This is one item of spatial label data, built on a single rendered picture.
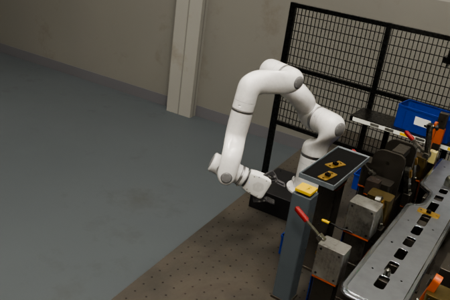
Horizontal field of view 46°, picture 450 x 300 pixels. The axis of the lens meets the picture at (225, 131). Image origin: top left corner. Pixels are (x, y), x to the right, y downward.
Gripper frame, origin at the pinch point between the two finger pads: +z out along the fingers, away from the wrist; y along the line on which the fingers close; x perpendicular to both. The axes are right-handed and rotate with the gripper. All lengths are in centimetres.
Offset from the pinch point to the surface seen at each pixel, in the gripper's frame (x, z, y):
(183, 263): -28.3, -25.3, -31.8
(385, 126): 78, 55, 28
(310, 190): -39.0, -2.4, 25.5
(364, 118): 85, 45, 24
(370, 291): -68, 20, 18
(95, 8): 390, -179, -83
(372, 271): -58, 23, 18
